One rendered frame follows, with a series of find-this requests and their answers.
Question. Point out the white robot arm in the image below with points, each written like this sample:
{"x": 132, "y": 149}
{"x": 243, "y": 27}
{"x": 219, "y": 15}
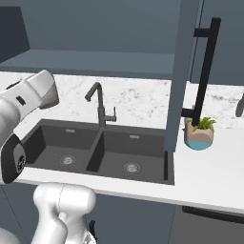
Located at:
{"x": 63, "y": 203}

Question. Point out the closed slate blue wall cabinet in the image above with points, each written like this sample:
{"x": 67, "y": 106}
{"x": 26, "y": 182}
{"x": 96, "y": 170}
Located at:
{"x": 224, "y": 44}

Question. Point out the dark grey double sink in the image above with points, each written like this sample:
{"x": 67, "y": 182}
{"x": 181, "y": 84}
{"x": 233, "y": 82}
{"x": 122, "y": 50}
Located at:
{"x": 105, "y": 152}

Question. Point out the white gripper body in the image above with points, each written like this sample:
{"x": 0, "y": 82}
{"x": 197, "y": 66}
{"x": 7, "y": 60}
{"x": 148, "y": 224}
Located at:
{"x": 46, "y": 89}

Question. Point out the slate blue cabinet door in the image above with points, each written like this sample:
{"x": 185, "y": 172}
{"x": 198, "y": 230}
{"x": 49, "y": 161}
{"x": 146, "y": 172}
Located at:
{"x": 179, "y": 79}

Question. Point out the dark slate cabinet door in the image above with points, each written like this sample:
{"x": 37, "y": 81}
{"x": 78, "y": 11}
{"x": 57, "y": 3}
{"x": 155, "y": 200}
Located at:
{"x": 12, "y": 33}

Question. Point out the open slate blue wall cabinet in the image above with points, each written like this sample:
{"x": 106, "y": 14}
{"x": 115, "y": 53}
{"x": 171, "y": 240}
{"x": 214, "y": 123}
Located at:
{"x": 95, "y": 41}

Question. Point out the grey dishwasher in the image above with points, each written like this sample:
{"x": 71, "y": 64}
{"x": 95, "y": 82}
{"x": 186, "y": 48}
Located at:
{"x": 206, "y": 232}

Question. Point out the dark grey tap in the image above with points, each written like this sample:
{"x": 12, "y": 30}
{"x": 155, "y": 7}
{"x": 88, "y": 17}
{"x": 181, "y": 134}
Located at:
{"x": 101, "y": 109}

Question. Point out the dark hanging utensil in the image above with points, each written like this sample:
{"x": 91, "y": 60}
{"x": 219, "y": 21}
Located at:
{"x": 240, "y": 106}

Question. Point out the small potted green plant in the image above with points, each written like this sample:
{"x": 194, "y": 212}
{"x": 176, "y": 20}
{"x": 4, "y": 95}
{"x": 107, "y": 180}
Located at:
{"x": 199, "y": 138}

